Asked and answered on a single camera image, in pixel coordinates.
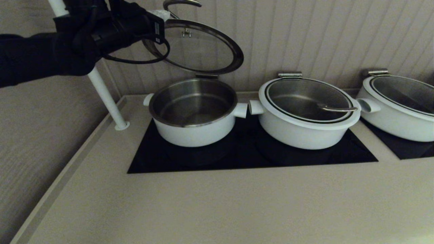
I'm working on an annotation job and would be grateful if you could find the black left camera cable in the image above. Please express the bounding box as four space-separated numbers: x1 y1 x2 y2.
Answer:
102 36 171 65

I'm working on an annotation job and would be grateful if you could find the narrow black glass cooktop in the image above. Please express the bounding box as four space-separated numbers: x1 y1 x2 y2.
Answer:
360 117 434 160

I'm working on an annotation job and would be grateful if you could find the white round cooking pot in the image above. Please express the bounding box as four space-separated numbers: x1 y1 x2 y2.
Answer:
142 77 248 147
248 77 362 150
356 75 434 142

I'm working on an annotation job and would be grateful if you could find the wide black glass cooktop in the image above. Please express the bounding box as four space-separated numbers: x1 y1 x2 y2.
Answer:
127 114 379 174

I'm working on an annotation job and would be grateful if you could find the white slanted metal pole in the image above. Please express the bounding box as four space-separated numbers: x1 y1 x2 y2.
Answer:
47 0 130 131

